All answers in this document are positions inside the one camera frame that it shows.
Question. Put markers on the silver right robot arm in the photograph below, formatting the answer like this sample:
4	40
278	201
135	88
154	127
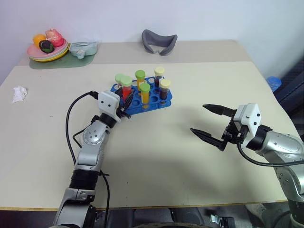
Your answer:
280	145

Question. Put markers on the blue test tube rack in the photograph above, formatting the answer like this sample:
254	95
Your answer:
135	110

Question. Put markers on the black caster wheel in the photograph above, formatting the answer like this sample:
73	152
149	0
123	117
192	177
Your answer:
223	222

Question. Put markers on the brown tube with cream cap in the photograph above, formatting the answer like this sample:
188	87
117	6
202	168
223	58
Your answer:
159	77
165	91

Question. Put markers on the grey headset face pad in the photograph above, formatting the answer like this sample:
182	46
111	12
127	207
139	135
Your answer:
148	41

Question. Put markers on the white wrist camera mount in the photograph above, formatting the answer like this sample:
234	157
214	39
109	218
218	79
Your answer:
251	114
108	102

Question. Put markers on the green table mat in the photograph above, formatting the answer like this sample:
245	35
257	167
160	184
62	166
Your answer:
59	64

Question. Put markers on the orange toy fruit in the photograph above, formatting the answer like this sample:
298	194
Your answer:
38	39

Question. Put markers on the stacked pastel plates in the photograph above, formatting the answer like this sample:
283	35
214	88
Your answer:
52	55

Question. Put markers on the pale green pouch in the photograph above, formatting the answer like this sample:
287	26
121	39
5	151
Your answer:
83	48

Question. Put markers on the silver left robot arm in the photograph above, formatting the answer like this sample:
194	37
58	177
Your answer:
90	147

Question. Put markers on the red tube with green cap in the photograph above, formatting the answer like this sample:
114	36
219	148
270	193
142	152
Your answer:
126	90
119	78

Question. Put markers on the pink toy food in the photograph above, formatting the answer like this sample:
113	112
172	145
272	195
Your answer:
55	38

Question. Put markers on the dark rounded shape under table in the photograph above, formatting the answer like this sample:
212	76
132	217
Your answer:
152	218

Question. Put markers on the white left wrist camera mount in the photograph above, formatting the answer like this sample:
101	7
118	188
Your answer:
108	102

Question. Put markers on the blue water bottle cap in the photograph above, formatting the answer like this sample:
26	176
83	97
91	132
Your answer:
274	83

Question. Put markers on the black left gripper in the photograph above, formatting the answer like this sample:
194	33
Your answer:
122	113

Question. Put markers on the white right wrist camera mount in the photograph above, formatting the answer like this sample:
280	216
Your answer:
251	114

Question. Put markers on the dark object beside table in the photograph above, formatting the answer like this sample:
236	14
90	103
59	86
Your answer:
292	92

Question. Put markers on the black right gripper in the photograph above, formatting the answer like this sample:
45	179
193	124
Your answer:
231	133

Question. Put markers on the crumpled white tissue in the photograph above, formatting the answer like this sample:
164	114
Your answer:
19	94

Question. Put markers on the yellow tube with green cap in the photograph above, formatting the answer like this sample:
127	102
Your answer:
139	77
145	95

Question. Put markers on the dark toy mangosteen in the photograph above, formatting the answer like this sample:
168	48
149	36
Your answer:
46	46

